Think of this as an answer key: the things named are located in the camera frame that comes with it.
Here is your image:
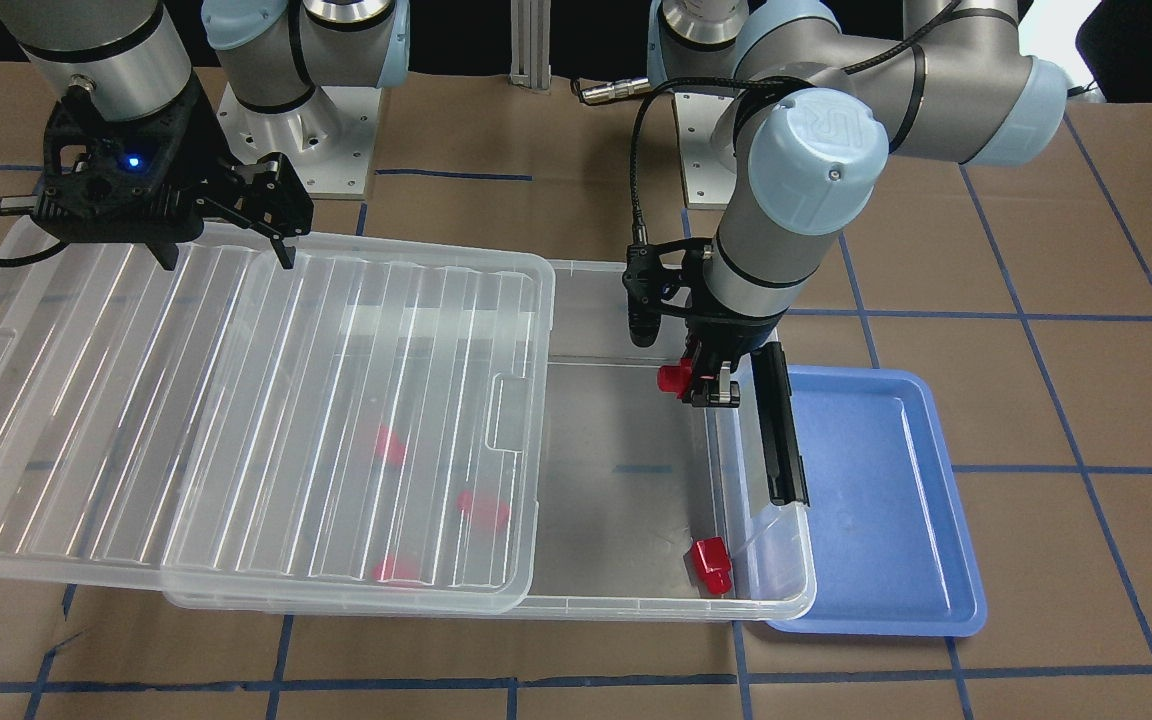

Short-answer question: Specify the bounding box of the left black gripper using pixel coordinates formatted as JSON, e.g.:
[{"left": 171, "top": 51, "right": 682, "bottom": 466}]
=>
[{"left": 681, "top": 320, "right": 765, "bottom": 407}]

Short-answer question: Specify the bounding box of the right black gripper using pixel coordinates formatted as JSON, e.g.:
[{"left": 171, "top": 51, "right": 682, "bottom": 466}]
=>
[{"left": 147, "top": 76, "right": 314, "bottom": 272}]

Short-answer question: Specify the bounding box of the red block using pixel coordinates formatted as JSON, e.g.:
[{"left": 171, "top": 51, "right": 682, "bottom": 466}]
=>
[
  {"left": 372, "top": 424, "right": 408, "bottom": 468},
  {"left": 456, "top": 488, "right": 511, "bottom": 535},
  {"left": 689, "top": 536, "right": 733, "bottom": 597},
  {"left": 370, "top": 553, "right": 425, "bottom": 588},
  {"left": 655, "top": 357, "right": 692, "bottom": 400}
]

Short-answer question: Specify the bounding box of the clear ribbed box lid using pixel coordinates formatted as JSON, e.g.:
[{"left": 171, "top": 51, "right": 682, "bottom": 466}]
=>
[{"left": 0, "top": 223, "right": 556, "bottom": 615}]

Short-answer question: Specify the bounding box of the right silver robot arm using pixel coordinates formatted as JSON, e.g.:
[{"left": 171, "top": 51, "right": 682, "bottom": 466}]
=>
[{"left": 0, "top": 1, "right": 411, "bottom": 270}]

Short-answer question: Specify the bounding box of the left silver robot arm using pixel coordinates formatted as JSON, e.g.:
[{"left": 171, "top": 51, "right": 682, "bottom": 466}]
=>
[{"left": 623, "top": 1, "right": 1070, "bottom": 407}]

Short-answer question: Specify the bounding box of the clear plastic storage box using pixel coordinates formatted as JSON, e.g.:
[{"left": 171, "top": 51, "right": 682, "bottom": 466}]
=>
[{"left": 161, "top": 258, "right": 817, "bottom": 621}]

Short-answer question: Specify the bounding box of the red block in box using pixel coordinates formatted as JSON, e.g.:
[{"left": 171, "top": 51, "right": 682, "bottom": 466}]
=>
[{"left": 689, "top": 536, "right": 733, "bottom": 597}]

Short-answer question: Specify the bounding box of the red block under lid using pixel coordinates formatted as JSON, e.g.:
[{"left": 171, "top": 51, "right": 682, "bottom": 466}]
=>
[
  {"left": 456, "top": 488, "right": 511, "bottom": 535},
  {"left": 370, "top": 553, "right": 425, "bottom": 588},
  {"left": 372, "top": 424, "right": 408, "bottom": 468}
]

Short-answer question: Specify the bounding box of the blue plastic tray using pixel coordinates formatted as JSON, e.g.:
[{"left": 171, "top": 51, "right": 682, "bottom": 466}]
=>
[{"left": 774, "top": 365, "right": 988, "bottom": 638}]

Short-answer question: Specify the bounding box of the brown paper table cover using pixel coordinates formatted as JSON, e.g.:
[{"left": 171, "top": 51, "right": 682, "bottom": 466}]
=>
[{"left": 0, "top": 104, "right": 1152, "bottom": 719}]

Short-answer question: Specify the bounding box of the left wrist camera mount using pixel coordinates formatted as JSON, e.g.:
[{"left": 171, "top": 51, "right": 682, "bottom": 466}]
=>
[{"left": 622, "top": 237, "right": 714, "bottom": 348}]

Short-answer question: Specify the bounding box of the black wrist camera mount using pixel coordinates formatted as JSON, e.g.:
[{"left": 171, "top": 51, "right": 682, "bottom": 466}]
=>
[{"left": 0, "top": 86, "right": 204, "bottom": 268}]

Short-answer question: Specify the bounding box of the black box latch handle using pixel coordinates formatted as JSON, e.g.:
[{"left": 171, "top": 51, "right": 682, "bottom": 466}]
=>
[{"left": 750, "top": 341, "right": 810, "bottom": 506}]

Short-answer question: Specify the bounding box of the aluminium frame post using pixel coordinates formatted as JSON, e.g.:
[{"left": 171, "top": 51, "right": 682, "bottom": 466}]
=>
[{"left": 508, "top": 0, "right": 553, "bottom": 94}]

